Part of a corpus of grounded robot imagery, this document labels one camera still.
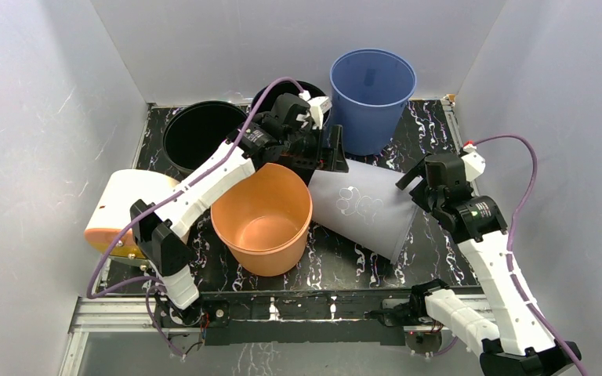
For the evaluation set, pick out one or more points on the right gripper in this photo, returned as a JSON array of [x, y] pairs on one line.
[[418, 183]]

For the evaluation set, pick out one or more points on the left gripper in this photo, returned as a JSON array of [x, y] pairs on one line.
[[335, 162]]

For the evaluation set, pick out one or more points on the grey white bucket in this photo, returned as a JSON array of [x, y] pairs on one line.
[[364, 206]]

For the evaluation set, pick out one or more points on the blue bucket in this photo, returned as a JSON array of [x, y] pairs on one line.
[[370, 89]]

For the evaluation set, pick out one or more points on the orange bucket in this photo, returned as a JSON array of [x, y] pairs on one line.
[[264, 220]]

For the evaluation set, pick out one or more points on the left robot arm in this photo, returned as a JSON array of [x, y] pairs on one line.
[[158, 228]]

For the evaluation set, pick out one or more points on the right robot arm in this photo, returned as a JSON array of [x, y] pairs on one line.
[[518, 341]]

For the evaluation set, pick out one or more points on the white orange lying container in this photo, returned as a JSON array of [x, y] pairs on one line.
[[123, 188]]

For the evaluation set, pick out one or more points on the dark navy bucket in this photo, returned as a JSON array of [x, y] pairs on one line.
[[288, 87]]

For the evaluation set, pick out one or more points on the black bucket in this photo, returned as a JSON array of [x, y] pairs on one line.
[[194, 134]]

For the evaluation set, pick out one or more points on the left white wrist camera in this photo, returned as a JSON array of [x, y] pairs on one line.
[[319, 105]]

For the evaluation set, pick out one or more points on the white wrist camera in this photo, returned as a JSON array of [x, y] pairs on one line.
[[474, 163], [319, 105]]

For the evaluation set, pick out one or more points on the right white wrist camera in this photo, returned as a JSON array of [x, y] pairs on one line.
[[474, 163]]

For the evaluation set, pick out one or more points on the aluminium frame rail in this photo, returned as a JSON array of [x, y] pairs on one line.
[[237, 318]]

